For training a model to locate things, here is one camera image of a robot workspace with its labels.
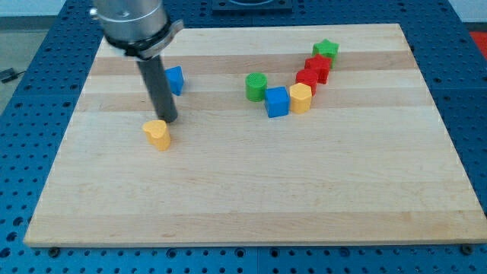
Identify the blue triangle block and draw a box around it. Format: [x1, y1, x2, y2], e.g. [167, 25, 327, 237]
[165, 66, 184, 96]

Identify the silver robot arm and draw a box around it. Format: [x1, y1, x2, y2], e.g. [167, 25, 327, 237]
[89, 0, 184, 61]

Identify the yellow heart block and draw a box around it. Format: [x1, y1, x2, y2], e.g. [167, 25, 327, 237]
[142, 119, 171, 151]

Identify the blue cube block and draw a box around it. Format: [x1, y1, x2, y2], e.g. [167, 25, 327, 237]
[264, 86, 290, 118]

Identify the green cylinder block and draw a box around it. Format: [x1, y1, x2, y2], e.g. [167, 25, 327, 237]
[245, 72, 267, 102]

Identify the yellow hexagon block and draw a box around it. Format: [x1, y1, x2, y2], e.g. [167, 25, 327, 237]
[289, 83, 312, 114]

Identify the wooden board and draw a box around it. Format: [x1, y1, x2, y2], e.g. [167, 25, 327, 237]
[24, 24, 486, 247]

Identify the red cylinder block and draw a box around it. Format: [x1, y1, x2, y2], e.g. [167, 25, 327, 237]
[295, 68, 319, 96]

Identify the red star block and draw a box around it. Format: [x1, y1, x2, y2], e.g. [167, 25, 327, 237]
[304, 54, 333, 84]

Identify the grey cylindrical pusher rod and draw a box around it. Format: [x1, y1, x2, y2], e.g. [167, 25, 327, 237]
[137, 56, 178, 123]

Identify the green star block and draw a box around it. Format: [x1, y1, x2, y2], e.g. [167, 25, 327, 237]
[312, 39, 339, 68]

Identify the black cable plug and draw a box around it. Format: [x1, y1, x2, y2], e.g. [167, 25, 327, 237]
[0, 68, 25, 84]

